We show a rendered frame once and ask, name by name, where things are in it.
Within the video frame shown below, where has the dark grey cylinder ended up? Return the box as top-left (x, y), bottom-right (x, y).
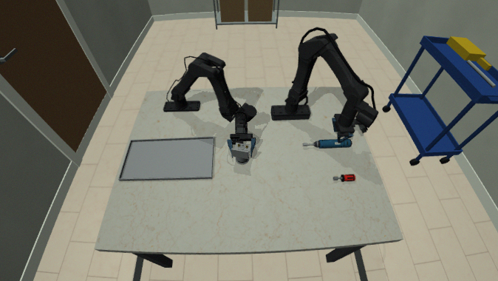
top-left (235, 157), bottom-right (249, 164)

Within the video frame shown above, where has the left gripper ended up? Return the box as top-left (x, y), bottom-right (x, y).
top-left (332, 112), bottom-right (362, 143)

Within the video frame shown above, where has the grey metal bracket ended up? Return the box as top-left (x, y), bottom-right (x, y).
top-left (231, 143), bottom-right (251, 159)

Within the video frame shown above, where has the dark blue nut driver barrel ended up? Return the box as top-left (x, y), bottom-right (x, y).
top-left (310, 139), bottom-right (352, 149)

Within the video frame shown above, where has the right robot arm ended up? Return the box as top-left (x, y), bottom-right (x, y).
top-left (163, 53), bottom-right (257, 125)

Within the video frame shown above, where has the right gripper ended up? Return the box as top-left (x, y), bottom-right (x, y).
top-left (227, 123), bottom-right (256, 157)

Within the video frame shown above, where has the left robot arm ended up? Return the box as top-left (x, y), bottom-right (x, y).
top-left (271, 33), bottom-right (379, 133)

